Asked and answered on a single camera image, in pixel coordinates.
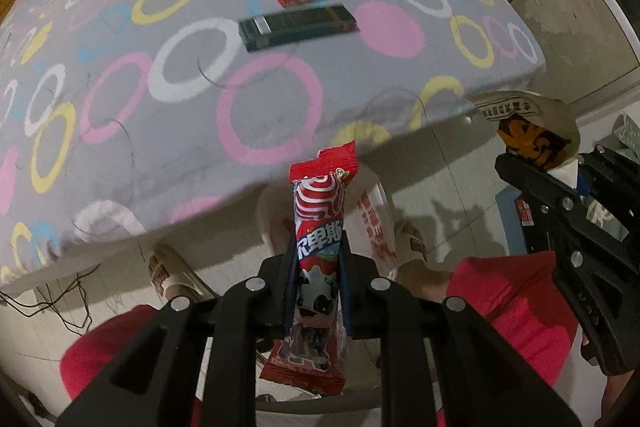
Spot person's legs in red pants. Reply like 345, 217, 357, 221
60, 252, 581, 427

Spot black floor cable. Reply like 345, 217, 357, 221
0, 267, 96, 338

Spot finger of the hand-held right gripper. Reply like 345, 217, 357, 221
577, 144, 640, 233
494, 152, 640, 378

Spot dark green flat box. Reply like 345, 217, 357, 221
238, 4, 360, 54

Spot red candy wrapper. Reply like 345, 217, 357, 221
259, 141, 360, 397

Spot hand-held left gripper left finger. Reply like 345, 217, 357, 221
52, 252, 301, 427

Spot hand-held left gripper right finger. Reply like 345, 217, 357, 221
340, 249, 583, 427

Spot green patterned blanket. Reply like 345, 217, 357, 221
607, 112, 640, 150

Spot bed with circle print sheet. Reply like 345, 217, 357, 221
0, 0, 547, 293

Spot person's right forearm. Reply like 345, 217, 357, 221
580, 332, 633, 427

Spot blue package with label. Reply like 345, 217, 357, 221
505, 187, 540, 253

